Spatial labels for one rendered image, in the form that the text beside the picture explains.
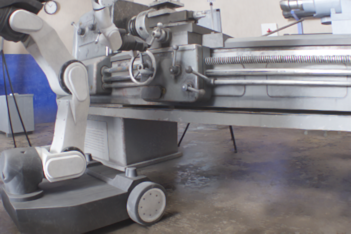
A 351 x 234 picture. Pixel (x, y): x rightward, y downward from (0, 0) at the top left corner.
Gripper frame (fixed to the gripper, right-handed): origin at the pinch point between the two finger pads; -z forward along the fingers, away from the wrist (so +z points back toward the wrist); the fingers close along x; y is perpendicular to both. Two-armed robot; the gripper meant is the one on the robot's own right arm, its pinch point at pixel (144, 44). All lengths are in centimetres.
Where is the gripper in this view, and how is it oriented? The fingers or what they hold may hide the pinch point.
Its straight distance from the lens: 148.5
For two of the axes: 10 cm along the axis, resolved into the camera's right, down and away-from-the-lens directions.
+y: 4.0, -8.3, -4.0
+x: 6.5, 5.6, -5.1
